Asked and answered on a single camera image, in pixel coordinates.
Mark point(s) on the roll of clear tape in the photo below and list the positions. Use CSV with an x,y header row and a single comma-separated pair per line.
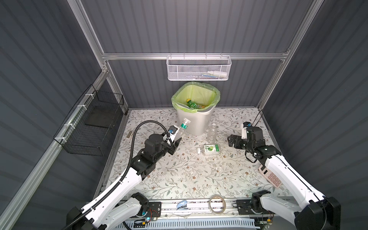
x,y
217,205

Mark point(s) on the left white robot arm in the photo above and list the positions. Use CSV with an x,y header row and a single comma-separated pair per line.
x,y
105,212

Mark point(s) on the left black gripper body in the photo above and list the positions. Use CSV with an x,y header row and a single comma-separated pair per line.
x,y
165,149

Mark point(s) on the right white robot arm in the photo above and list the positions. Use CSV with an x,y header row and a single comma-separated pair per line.
x,y
313,210

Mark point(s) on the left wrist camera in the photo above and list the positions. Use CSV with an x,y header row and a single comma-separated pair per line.
x,y
172,132

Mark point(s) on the white plastic trash bin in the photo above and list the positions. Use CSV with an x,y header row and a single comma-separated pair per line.
x,y
200,120

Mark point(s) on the pink white calculator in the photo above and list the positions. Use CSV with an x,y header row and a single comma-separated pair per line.
x,y
270,176

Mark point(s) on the green label square bottle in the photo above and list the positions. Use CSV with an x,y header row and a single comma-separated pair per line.
x,y
208,150

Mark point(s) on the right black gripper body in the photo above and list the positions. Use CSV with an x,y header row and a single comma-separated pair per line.
x,y
240,143

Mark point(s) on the green bin liner bag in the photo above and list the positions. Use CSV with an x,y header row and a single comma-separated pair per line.
x,y
199,93

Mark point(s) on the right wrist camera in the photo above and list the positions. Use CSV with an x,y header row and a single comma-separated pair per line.
x,y
245,125

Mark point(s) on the clear square bottle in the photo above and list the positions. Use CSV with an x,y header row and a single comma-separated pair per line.
x,y
182,129

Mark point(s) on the white wire mesh basket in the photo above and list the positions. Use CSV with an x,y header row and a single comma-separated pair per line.
x,y
198,67

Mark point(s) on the black wire wall basket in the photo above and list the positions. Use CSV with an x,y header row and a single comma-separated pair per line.
x,y
93,125

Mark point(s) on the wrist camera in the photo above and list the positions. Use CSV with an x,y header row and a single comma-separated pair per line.
x,y
172,132
245,125

